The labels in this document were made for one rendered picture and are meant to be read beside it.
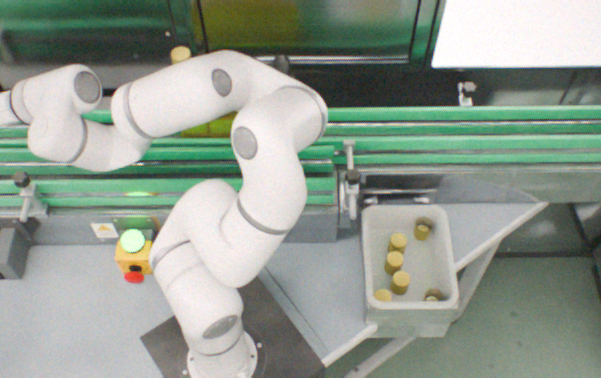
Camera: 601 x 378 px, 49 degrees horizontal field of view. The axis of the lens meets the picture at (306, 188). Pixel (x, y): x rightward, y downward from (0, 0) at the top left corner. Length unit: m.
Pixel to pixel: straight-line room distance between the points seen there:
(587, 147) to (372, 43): 0.47
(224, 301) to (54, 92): 0.40
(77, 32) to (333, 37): 0.51
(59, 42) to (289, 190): 0.78
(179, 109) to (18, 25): 0.64
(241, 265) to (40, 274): 0.67
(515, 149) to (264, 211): 0.69
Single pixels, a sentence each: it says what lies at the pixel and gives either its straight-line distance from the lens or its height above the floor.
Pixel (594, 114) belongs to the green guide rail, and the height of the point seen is 0.95.
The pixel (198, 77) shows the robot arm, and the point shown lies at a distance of 0.84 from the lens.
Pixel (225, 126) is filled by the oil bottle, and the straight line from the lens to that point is 1.27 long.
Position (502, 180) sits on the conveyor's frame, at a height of 0.85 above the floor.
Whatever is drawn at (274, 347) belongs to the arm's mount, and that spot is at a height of 0.81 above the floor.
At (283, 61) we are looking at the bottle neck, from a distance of 1.19.
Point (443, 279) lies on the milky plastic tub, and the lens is 1.34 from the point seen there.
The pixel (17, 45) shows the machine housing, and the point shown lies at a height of 1.03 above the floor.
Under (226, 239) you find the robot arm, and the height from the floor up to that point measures 1.22.
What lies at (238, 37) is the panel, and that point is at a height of 1.08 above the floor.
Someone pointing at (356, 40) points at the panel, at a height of 1.07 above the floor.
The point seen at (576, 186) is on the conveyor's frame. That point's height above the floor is 0.82.
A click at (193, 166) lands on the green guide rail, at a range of 1.33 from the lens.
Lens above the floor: 1.99
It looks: 57 degrees down
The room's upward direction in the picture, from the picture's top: straight up
